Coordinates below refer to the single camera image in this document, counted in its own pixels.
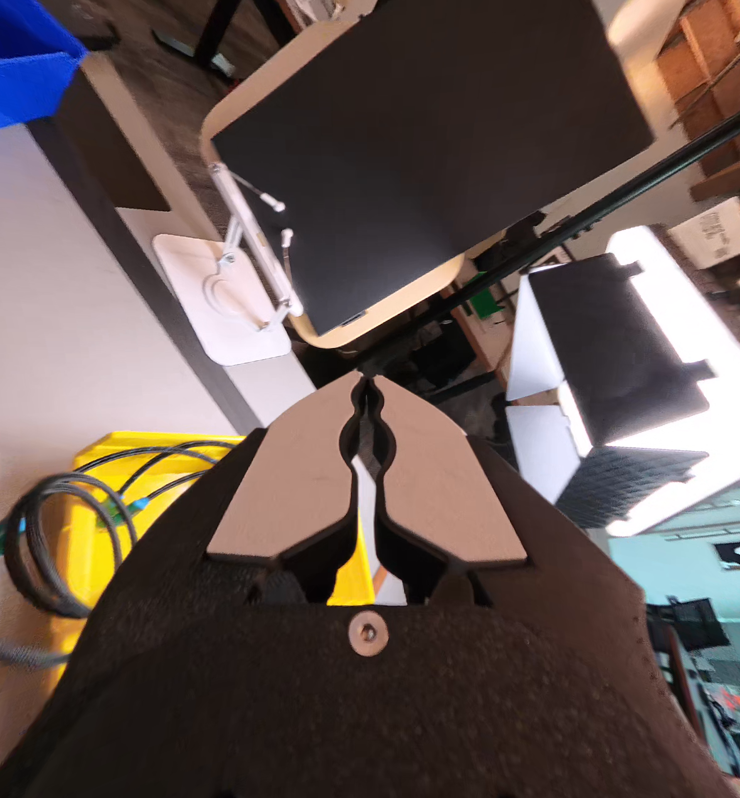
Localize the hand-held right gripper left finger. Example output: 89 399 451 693
205 372 362 567

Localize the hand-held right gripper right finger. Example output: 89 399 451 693
373 374 528 571

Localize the yellow plastic bin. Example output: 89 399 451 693
49 430 377 693

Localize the silver plug braided cable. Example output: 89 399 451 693
0 454 72 673

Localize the blue plastic bin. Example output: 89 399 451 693
0 0 89 135

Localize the green plastic bin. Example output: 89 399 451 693
466 286 503 320

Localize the studio panel light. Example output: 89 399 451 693
504 224 740 538

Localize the black monitor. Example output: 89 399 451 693
647 597 731 652

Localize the black-faced wooden board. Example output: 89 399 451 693
200 0 658 350

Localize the white labelled box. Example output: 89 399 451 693
668 198 740 270

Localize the light stand pole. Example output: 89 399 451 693
351 94 740 375

